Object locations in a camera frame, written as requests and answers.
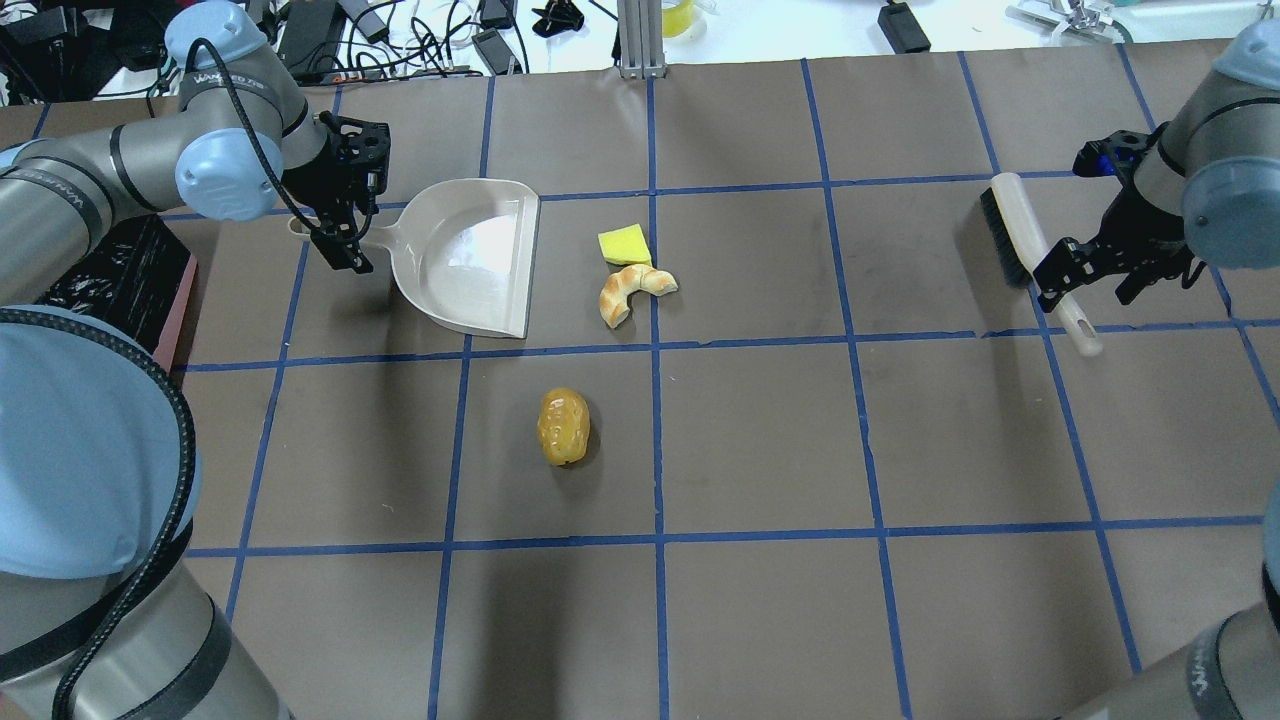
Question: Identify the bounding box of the aluminium frame post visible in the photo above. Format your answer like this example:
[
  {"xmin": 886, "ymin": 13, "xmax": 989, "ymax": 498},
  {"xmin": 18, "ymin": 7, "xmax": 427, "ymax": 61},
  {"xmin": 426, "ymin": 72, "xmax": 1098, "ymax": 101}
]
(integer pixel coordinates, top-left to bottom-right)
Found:
[{"xmin": 617, "ymin": 0, "xmax": 668, "ymax": 79}]

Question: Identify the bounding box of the beige hand brush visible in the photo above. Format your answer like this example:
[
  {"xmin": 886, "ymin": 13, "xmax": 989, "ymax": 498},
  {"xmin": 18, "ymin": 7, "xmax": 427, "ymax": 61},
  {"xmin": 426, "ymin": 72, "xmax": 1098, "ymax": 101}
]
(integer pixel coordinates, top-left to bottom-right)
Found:
[{"xmin": 979, "ymin": 172, "xmax": 1103, "ymax": 357}]

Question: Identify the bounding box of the yellow tape roll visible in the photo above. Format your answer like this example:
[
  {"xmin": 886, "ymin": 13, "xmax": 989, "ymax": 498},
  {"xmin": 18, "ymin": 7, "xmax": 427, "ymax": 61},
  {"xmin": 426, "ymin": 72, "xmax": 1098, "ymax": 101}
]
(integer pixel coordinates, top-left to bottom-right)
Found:
[{"xmin": 660, "ymin": 0, "xmax": 698, "ymax": 38}]

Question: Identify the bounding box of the pink bin with black bag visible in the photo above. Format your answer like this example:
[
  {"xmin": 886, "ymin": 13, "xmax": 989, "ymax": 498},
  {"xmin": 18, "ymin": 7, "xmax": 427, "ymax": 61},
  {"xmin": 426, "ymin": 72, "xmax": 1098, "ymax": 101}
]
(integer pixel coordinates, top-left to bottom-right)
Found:
[{"xmin": 37, "ymin": 214, "xmax": 198, "ymax": 372}]

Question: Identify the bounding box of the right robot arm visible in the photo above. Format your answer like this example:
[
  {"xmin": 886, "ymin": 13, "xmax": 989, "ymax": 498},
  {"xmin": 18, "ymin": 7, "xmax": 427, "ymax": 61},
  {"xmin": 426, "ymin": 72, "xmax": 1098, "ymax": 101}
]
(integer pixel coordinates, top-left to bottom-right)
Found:
[{"xmin": 1032, "ymin": 19, "xmax": 1279, "ymax": 719}]

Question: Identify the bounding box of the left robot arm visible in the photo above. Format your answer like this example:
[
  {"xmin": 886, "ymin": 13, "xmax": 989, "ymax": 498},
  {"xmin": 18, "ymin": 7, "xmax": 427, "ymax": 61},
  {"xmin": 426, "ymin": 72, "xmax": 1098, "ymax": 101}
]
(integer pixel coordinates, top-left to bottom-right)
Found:
[{"xmin": 1, "ymin": 1, "xmax": 390, "ymax": 719}]

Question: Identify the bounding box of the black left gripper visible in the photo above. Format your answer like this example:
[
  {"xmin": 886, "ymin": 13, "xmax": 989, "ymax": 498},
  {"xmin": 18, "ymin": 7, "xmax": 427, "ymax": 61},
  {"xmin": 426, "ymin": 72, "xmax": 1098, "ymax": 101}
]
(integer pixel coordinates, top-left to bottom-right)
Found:
[{"xmin": 284, "ymin": 114, "xmax": 392, "ymax": 274}]

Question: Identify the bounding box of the beige plastic dustpan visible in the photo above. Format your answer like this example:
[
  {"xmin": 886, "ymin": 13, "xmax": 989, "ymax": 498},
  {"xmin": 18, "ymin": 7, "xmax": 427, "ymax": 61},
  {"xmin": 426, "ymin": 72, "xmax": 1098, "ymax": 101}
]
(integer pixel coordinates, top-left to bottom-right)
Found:
[{"xmin": 288, "ymin": 178, "xmax": 541, "ymax": 340}]

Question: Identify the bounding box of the yellow sponge piece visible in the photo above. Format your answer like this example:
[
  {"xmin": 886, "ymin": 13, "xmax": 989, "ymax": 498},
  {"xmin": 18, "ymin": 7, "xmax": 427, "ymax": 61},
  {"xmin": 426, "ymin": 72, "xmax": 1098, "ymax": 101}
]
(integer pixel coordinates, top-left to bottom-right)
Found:
[{"xmin": 596, "ymin": 224, "xmax": 653, "ymax": 266}]

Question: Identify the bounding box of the twisted croissant bread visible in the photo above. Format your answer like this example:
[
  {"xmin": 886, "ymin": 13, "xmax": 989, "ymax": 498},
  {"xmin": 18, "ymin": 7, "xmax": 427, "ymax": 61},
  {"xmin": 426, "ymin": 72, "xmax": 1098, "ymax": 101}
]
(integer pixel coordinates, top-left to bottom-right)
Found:
[{"xmin": 598, "ymin": 264, "xmax": 678, "ymax": 329}]

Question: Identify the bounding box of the yellow potato-like bread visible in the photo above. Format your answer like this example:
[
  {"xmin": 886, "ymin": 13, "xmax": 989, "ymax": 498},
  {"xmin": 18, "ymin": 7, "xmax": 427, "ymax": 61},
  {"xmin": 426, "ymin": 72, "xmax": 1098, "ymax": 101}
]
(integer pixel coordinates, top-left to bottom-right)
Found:
[{"xmin": 536, "ymin": 387, "xmax": 591, "ymax": 468}]

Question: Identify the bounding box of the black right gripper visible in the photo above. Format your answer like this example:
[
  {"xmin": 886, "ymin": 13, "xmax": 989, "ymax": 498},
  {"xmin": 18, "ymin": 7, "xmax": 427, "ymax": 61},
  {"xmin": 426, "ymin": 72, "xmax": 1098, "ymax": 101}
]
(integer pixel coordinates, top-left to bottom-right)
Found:
[{"xmin": 1030, "ymin": 128, "xmax": 1201, "ymax": 313}]

